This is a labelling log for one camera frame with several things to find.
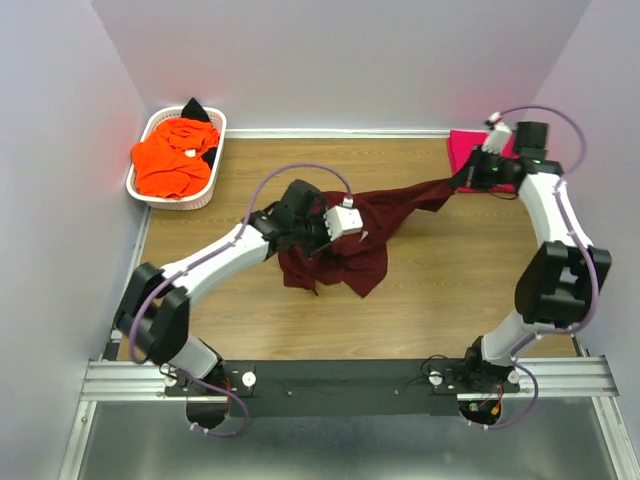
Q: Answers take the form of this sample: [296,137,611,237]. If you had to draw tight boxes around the maroon t shirt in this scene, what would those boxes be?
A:
[278,179,455,298]

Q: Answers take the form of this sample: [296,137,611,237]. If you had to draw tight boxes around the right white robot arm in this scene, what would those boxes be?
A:
[443,113,612,392]

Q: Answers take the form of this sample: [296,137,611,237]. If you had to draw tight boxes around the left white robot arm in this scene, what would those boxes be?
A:
[114,180,354,395]

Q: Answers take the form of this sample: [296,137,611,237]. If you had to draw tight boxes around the folded pink t shirt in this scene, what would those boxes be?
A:
[446,130,517,194]

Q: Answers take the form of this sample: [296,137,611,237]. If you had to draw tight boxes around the white laundry basket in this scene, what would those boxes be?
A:
[125,106,227,211]

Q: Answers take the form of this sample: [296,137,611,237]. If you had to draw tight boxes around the orange t shirt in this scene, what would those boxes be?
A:
[131,117,220,199]

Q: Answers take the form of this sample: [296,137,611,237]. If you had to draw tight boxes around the black t shirt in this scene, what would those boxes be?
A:
[181,98,219,169]

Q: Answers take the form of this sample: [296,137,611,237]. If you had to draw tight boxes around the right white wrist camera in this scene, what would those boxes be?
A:
[481,112,513,155]

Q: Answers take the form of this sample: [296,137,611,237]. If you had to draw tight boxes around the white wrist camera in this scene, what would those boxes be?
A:
[481,112,513,155]
[323,205,363,243]

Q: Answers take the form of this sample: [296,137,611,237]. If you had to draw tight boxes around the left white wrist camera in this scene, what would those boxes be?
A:
[323,205,363,243]

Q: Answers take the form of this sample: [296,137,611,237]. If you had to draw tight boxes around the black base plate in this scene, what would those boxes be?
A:
[164,357,522,420]

